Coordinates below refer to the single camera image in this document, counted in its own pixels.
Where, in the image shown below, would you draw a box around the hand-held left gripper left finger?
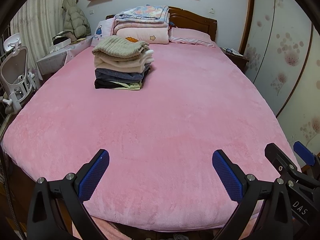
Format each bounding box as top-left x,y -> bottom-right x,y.
27,149 -> 110,240

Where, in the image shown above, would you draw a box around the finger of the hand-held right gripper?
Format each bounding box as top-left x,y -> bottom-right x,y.
293,141 -> 316,167
264,143 -> 304,180

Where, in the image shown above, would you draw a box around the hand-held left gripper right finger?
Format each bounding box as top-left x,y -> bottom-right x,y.
212,149 -> 293,240

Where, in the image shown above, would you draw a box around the beige knitted cardigan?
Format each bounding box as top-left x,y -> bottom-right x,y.
92,35 -> 150,61

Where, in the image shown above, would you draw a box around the bed with pink sheet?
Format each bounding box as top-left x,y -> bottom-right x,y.
0,42 -> 302,233

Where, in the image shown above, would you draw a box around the folded black garment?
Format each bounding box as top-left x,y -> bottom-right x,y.
94,77 -> 140,89

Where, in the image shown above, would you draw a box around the folded light green garment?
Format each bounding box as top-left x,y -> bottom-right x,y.
110,80 -> 144,90

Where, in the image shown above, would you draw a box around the floral sliding wardrobe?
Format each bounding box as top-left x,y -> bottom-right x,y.
239,0 -> 320,155

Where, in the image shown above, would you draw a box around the wooden nightstand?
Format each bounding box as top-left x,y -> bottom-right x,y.
220,47 -> 250,73

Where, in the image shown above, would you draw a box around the folded blue-grey jeans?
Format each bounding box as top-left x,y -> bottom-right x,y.
94,66 -> 150,82

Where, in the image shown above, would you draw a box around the white folded sweater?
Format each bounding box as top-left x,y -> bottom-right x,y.
94,50 -> 155,73

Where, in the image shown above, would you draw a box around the white office chair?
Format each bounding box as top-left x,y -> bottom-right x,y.
0,33 -> 40,114

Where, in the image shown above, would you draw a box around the dark bag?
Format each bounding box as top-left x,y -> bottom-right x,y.
52,31 -> 75,46

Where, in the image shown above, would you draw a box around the pillow with blue handbag print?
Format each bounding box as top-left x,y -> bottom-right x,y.
90,20 -> 115,47

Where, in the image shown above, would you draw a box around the pink pillow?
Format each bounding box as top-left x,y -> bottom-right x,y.
169,27 -> 216,48

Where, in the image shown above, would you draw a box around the beige puffer jacket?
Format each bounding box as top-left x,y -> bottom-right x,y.
61,0 -> 92,39

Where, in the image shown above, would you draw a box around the wooden headboard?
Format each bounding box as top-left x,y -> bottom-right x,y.
105,6 -> 217,42

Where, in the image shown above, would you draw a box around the white curtain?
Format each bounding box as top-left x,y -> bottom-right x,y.
10,0 -> 73,63

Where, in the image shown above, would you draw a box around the floral folded quilt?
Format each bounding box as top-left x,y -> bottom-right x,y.
113,5 -> 171,29

